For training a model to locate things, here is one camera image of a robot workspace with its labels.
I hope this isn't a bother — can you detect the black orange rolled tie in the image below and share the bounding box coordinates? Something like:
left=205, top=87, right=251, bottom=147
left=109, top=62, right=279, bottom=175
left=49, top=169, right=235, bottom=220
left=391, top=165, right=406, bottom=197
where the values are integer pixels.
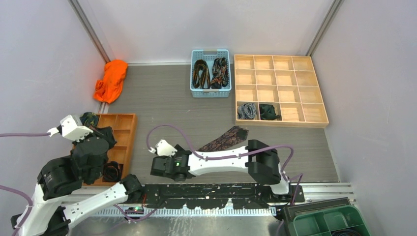
left=102, top=161, right=123, bottom=182

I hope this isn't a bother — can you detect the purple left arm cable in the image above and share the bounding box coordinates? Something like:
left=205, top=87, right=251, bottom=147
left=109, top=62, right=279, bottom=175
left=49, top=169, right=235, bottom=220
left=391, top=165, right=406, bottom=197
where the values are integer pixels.
left=0, top=132, right=164, bottom=236

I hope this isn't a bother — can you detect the red floral dark tie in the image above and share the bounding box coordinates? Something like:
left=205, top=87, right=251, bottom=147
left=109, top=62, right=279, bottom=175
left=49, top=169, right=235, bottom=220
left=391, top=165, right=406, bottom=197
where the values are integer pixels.
left=210, top=57, right=229, bottom=89

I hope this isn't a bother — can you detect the light blue plastic basket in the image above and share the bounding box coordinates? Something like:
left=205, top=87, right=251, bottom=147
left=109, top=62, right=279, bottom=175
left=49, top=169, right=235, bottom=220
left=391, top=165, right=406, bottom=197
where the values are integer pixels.
left=190, top=49, right=233, bottom=98

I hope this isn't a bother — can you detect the orange striped dark tie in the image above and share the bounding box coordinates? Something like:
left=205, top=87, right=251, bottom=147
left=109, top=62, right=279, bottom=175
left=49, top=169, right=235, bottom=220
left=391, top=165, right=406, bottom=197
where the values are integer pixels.
left=192, top=59, right=210, bottom=89

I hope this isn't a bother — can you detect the dark green rolled tie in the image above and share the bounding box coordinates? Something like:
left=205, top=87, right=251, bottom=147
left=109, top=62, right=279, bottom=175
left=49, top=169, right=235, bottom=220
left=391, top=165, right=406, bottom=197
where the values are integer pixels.
left=259, top=103, right=281, bottom=120

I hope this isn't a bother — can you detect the perforated aluminium rail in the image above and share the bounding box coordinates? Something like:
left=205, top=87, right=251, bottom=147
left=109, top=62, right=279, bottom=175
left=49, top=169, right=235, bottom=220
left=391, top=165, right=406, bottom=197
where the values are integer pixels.
left=93, top=206, right=277, bottom=218

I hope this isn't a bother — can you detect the dark framed box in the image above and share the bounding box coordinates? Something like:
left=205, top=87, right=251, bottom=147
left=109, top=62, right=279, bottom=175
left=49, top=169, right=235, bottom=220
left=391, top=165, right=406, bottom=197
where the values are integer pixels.
left=281, top=197, right=351, bottom=236

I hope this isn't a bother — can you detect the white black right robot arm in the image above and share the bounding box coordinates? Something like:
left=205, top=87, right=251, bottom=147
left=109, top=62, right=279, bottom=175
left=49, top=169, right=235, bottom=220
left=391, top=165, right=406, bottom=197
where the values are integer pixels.
left=150, top=140, right=292, bottom=202

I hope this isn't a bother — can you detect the brown paisley patterned tie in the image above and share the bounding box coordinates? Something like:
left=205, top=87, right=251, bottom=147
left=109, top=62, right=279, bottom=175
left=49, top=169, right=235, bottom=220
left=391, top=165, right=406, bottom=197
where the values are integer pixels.
left=198, top=126, right=249, bottom=152

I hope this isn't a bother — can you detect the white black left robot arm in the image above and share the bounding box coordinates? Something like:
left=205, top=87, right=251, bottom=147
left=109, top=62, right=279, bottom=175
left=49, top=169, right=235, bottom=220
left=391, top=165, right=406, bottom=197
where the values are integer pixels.
left=11, top=115, right=144, bottom=236

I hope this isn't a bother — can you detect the light wooden compartment tray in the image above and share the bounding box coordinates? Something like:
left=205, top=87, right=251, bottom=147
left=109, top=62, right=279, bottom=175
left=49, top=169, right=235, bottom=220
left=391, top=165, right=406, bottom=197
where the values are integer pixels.
left=234, top=55, right=329, bottom=128

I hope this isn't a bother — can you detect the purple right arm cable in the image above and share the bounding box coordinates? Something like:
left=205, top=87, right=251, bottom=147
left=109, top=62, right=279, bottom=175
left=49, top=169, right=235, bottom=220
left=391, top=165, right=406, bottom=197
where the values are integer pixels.
left=146, top=124, right=304, bottom=236

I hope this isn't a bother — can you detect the orange wooden compartment tray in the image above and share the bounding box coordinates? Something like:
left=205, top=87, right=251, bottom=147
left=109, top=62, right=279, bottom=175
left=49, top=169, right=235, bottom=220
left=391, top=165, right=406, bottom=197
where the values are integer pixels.
left=70, top=114, right=137, bottom=186

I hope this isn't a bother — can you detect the orange cloth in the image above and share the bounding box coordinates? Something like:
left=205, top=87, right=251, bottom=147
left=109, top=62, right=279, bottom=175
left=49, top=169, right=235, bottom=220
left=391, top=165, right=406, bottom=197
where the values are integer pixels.
left=92, top=59, right=128, bottom=104

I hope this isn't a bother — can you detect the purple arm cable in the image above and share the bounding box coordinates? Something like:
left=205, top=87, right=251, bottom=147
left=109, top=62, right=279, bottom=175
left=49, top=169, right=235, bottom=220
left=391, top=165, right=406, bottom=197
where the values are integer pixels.
left=146, top=124, right=304, bottom=236
left=0, top=132, right=164, bottom=236

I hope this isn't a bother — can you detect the blue yellow rolled tie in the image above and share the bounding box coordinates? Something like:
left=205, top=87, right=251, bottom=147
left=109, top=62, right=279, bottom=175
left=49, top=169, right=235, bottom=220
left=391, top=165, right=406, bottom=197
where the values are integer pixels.
left=80, top=112, right=99, bottom=127

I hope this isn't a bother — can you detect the green plastic bin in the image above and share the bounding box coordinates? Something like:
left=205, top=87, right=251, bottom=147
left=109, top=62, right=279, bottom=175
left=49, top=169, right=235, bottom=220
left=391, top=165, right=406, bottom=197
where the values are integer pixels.
left=289, top=205, right=371, bottom=236

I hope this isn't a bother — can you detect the grey patterned rolled tie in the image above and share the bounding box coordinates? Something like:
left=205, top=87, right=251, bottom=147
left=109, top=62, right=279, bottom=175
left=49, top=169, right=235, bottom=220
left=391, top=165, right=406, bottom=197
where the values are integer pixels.
left=237, top=103, right=257, bottom=120

